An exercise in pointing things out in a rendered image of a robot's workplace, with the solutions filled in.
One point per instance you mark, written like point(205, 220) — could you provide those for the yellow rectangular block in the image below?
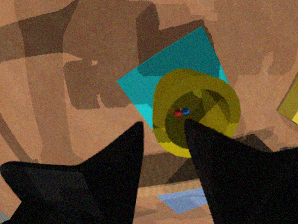
point(289, 107)

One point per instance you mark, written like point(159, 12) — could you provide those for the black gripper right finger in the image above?
point(238, 180)

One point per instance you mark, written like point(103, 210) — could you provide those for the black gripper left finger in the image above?
point(105, 185)

